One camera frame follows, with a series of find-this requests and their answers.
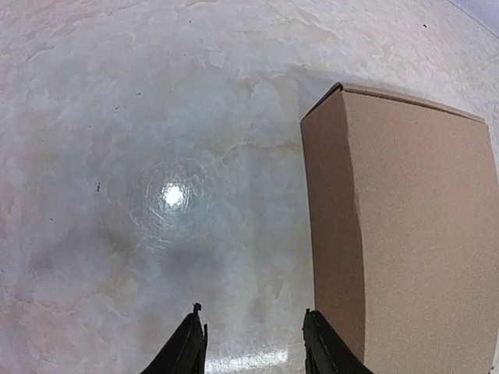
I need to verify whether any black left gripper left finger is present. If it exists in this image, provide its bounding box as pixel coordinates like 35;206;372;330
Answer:
141;303;207;374

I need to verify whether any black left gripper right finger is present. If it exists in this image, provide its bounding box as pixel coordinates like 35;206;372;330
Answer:
303;309;373;374

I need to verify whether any brown cardboard box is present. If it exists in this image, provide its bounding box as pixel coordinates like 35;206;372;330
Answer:
300;83;498;373

